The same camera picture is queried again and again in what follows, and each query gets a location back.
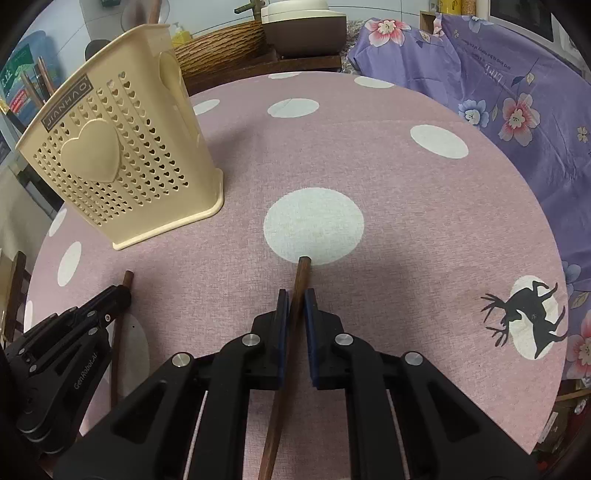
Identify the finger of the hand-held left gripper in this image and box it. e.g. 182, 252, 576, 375
16, 285, 133, 455
4, 305, 100, 371

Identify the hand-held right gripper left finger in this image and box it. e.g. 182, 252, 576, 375
53, 290, 290, 480

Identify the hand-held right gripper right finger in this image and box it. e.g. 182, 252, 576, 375
304, 288, 539, 480

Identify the cream perforated utensil holder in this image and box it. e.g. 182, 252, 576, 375
15, 24, 225, 251

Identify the dark chopstick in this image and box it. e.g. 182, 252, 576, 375
20, 71, 43, 108

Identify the dark wooden chair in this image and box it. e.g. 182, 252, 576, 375
0, 251, 29, 344

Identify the blue water bottle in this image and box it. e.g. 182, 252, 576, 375
0, 32, 52, 116

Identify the woven wooden basin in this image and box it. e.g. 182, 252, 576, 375
173, 18, 278, 78

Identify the cream and brown cooker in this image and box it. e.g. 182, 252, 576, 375
260, 0, 348, 59

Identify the purple floral cloth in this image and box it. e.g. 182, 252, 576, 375
346, 13, 591, 384

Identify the white microwave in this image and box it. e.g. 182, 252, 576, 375
489, 0, 555, 43

